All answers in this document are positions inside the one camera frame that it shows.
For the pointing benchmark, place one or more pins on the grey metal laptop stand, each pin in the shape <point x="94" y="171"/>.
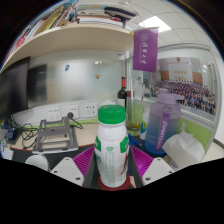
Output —
<point x="55" y="145"/>

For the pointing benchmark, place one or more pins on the white wall socket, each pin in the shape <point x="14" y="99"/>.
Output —
<point x="90" y="110"/>
<point x="53" y="114"/>
<point x="74" y="109"/>

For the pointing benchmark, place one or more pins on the black white checkered mug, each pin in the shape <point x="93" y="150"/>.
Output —
<point x="37" y="162"/>

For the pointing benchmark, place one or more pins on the black desk mat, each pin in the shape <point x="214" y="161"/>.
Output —
<point x="63" y="152"/>

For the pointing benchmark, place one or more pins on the white tissue pack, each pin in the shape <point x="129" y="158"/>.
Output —
<point x="183" y="150"/>

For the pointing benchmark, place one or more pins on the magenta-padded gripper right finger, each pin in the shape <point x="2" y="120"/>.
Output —
<point x="158" y="170"/>

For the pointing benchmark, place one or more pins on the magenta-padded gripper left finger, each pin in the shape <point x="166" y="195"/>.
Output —
<point x="66" y="170"/>

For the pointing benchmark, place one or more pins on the large purple water bottle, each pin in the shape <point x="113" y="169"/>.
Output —
<point x="160" y="130"/>

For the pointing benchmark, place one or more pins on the purple hanging banner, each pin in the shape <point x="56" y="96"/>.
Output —
<point x="145" y="50"/>

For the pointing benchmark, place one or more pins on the black computer monitor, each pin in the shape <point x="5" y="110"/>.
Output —
<point x="13" y="90"/>

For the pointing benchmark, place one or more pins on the group photo poster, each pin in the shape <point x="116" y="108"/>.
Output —
<point x="186" y="90"/>

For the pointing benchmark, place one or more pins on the dark wine bottle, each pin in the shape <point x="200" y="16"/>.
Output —
<point x="122" y="95"/>

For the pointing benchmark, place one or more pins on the small blue device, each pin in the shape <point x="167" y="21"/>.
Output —
<point x="6" y="133"/>

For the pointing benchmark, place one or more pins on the wall shelf with books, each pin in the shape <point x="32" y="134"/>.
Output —
<point x="73" y="38"/>

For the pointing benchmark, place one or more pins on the white green-capped drink bottle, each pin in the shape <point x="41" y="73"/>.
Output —
<point x="111" y="146"/>

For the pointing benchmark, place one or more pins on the tall clear glass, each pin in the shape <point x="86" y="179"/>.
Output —
<point x="135" y="116"/>

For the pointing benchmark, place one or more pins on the ceiling light panels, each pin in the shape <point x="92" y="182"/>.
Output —
<point x="155" y="23"/>

